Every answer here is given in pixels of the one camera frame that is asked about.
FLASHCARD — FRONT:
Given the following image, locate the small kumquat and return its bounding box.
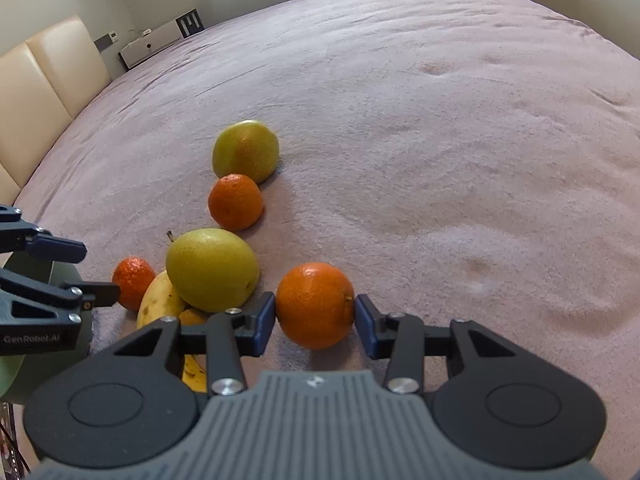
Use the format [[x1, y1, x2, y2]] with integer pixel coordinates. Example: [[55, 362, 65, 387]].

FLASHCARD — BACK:
[[179, 308, 209, 326]]

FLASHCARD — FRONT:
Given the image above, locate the cream leather headboard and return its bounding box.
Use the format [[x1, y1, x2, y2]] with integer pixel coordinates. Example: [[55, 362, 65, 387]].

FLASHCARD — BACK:
[[0, 15, 112, 204]]

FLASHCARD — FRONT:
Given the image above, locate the yellow-green pear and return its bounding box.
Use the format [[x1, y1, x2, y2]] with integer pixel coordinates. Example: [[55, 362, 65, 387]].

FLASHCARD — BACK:
[[165, 228, 260, 313], [212, 120, 280, 184]]

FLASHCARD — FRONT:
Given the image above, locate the orange mandarin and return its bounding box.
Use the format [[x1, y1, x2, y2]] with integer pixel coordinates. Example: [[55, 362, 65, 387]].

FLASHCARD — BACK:
[[112, 256, 156, 311], [208, 174, 264, 232]]

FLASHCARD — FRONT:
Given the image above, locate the wall switch panel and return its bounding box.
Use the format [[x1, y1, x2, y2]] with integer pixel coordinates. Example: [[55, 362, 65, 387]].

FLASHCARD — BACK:
[[94, 32, 118, 52]]

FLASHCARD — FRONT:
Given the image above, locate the pink bed blanket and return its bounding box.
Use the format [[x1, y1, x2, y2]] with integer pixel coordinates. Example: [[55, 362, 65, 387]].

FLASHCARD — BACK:
[[16, 0, 639, 479]]

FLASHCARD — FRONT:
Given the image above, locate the white bedside cabinet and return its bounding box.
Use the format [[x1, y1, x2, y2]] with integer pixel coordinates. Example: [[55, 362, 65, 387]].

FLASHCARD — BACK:
[[119, 9, 205, 70]]

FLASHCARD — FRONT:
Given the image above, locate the yellow banana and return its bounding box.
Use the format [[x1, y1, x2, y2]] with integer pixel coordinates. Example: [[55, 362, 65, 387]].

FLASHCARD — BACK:
[[137, 271, 206, 393]]

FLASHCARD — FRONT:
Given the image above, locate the green colander bowl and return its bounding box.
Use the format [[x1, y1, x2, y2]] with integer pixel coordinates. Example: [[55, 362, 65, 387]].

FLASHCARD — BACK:
[[1, 252, 92, 404]]

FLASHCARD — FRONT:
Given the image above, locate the large orange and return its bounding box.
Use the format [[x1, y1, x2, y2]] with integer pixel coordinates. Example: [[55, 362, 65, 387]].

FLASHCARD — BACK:
[[276, 262, 355, 350]]

